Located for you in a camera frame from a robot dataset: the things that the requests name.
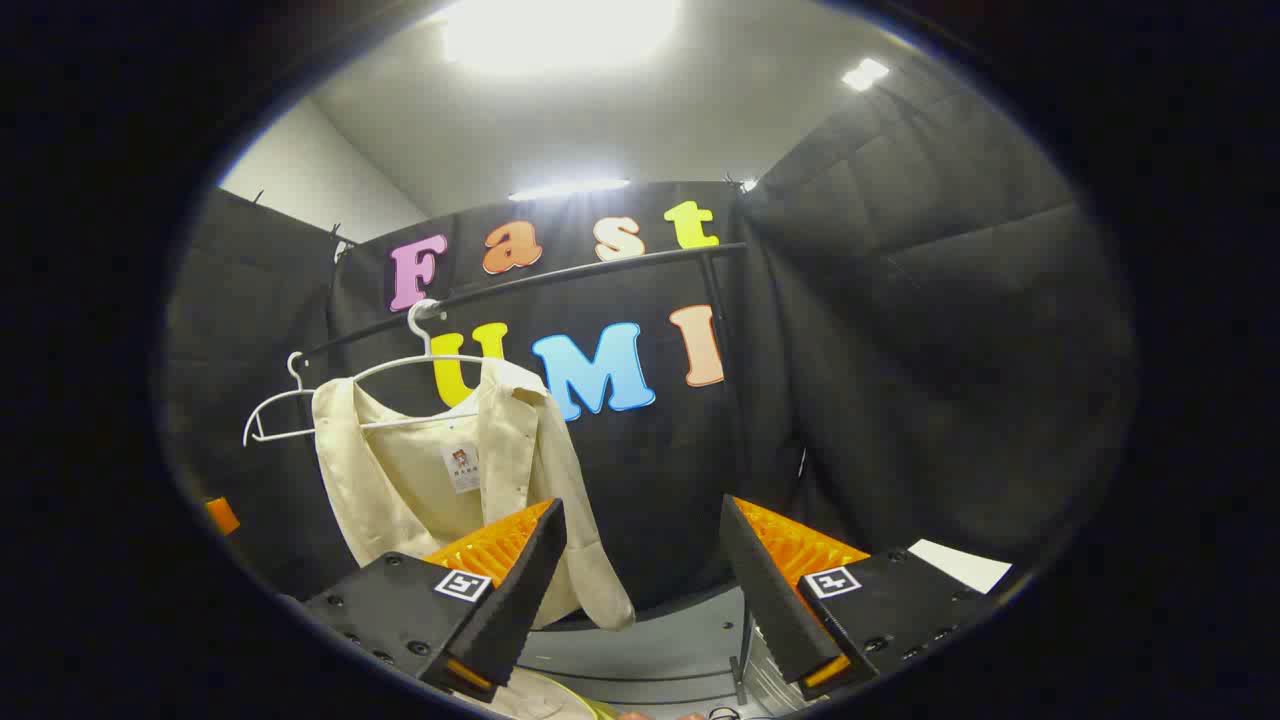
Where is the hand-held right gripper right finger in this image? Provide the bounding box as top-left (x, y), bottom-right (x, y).
top-left (718, 494), bottom-right (993, 703)

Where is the cream button shirt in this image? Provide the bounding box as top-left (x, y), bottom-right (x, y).
top-left (312, 358), bottom-right (636, 633)

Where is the black clothes rack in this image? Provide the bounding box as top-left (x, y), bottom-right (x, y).
top-left (303, 242), bottom-right (761, 706)

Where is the white slotted laundry hamper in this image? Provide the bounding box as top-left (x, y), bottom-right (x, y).
top-left (748, 625), bottom-right (806, 713)

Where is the white clothes hanger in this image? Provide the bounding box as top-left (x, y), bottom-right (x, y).
top-left (243, 352), bottom-right (319, 447)
top-left (352, 298), bottom-right (491, 431)

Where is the cream cloth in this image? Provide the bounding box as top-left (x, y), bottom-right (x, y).
top-left (485, 668), bottom-right (621, 720)

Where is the black backdrop cloth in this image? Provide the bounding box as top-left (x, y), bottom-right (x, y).
top-left (165, 60), bottom-right (1136, 641)

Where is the white sheet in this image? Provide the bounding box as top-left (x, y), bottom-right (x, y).
top-left (908, 538), bottom-right (1014, 596)

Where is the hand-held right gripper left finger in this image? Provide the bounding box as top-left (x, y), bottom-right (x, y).
top-left (298, 498), bottom-right (569, 704)

